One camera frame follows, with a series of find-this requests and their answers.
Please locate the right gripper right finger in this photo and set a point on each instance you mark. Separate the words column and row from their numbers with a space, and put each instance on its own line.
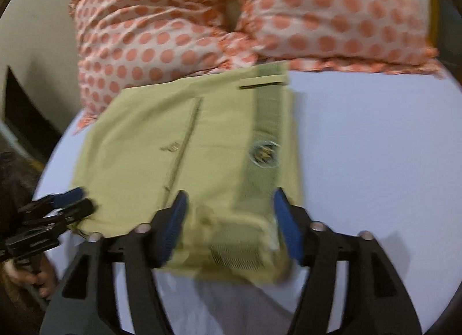
column 376, row 301

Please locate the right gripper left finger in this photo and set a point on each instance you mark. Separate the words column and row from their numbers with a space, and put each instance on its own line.
column 85, row 301

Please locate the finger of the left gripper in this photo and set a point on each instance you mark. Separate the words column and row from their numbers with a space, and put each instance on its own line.
column 54, row 201
column 73, row 213

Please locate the khaki pants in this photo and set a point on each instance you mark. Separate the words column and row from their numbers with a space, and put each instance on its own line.
column 229, row 140

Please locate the person left hand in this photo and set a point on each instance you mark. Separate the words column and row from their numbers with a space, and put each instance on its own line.
column 45, row 280

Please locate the light blue bed sheet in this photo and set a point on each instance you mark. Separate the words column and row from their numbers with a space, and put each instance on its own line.
column 379, row 153

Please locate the left polka dot pillow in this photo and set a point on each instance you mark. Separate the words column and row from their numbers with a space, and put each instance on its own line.
column 133, row 43

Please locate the polka dot pillow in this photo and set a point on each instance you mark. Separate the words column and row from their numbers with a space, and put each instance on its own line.
column 133, row 43
column 340, row 35

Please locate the right polka dot pillow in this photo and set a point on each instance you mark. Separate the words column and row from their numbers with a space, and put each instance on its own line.
column 340, row 35

